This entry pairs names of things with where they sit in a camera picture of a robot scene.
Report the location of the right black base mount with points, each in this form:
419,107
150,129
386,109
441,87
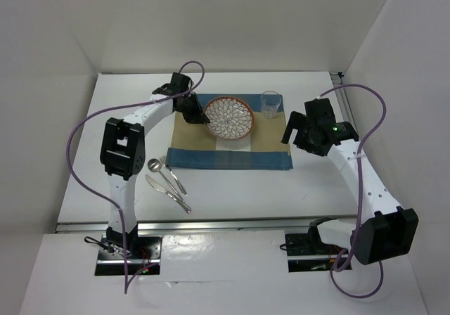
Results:
304,256

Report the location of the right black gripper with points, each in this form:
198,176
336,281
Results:
297,121

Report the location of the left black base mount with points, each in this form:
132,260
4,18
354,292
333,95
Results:
145,256

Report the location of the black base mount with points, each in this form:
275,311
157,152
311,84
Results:
304,256
145,256

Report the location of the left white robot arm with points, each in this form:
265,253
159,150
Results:
123,151

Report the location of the clear drinking glass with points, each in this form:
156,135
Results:
270,102

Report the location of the aluminium side rail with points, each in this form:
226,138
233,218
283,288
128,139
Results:
337,80

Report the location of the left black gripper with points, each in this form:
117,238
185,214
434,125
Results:
197,116

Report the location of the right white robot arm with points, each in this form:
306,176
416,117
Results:
383,228

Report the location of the blue beige checked placemat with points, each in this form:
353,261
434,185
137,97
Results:
193,146

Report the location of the silver table knife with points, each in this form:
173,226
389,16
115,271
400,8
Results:
154,184

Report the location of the floral patterned ceramic plate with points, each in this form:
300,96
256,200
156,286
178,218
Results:
230,118

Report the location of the silver fork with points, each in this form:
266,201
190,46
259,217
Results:
163,160

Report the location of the silver spoon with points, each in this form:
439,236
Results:
155,166

